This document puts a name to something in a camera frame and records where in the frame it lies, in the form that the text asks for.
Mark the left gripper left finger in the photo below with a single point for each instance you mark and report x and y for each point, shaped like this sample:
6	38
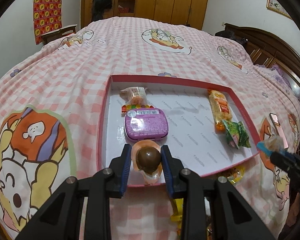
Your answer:
60	216

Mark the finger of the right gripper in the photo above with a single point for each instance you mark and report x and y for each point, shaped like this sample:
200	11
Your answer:
261	147

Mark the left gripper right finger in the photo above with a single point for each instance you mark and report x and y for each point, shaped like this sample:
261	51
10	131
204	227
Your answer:
231	216

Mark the blue clear candy packet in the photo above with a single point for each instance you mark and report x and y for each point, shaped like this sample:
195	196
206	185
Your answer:
274	144

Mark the green snack packet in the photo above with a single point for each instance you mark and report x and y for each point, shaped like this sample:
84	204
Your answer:
236	134

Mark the yellow jelly cup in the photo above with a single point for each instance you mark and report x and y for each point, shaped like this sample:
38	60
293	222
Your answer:
234	175

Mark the orange rice cracker pack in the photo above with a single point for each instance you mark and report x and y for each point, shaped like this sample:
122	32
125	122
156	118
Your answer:
220	109

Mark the chocolate ball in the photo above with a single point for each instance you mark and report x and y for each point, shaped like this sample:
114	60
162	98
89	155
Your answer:
146	159

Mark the purple mint tin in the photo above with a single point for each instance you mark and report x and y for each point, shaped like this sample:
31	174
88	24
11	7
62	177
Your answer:
146	123

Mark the rainbow striped candy strip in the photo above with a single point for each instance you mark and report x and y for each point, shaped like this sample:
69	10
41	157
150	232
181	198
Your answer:
126	108

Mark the clear burger gummy packet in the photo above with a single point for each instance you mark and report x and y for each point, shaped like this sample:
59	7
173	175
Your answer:
134	95

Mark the orange burger gummy bag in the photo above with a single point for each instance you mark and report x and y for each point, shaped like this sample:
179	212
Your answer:
177	207

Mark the smartphone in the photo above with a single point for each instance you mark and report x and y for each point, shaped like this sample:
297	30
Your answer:
278	128

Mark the pink cardboard box tray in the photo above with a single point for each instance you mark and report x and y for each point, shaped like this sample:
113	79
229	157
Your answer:
191	136

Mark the dark wooden headboard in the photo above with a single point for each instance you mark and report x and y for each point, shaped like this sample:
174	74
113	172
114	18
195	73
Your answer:
267	49

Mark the pink checkered bed sheet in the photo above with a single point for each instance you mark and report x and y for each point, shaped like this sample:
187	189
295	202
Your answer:
50	107

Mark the wooden wardrobe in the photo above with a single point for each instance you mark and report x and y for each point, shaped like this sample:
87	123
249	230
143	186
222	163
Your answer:
190	13

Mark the small wooden side table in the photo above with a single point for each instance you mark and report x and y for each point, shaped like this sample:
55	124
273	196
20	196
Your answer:
56	34

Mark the red yellow patterned board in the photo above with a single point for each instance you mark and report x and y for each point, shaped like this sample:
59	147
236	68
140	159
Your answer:
47	17

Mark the framed wall picture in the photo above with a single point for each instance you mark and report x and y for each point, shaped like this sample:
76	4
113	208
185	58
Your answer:
275	6

